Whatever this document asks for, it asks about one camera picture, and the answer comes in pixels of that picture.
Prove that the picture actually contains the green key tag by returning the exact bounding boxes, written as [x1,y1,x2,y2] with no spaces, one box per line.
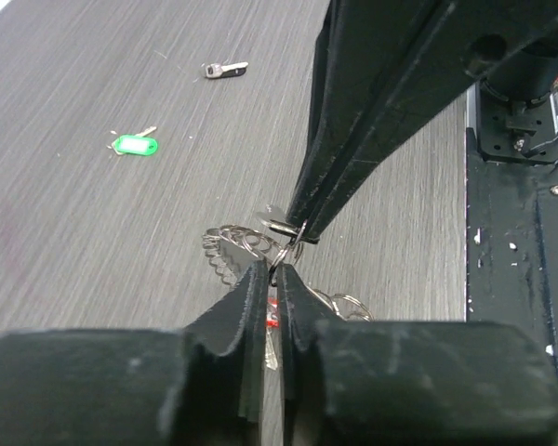
[107,125,159,156]

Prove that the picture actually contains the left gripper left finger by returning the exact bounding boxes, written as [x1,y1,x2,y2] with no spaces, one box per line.
[0,261,268,445]

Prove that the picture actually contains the black-head key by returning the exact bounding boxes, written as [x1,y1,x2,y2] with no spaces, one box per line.
[255,204,299,238]
[202,61,249,80]

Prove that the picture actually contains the metal disc key organizer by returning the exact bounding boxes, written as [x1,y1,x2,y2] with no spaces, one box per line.
[202,225,373,321]

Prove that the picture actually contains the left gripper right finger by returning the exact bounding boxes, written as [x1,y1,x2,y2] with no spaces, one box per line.
[276,266,558,445]

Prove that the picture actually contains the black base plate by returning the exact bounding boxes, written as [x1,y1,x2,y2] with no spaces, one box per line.
[463,87,558,446]

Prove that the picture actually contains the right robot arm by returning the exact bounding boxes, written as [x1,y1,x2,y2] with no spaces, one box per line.
[286,0,558,242]

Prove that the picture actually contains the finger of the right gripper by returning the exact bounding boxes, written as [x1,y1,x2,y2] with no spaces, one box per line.
[304,1,558,243]
[287,1,440,228]

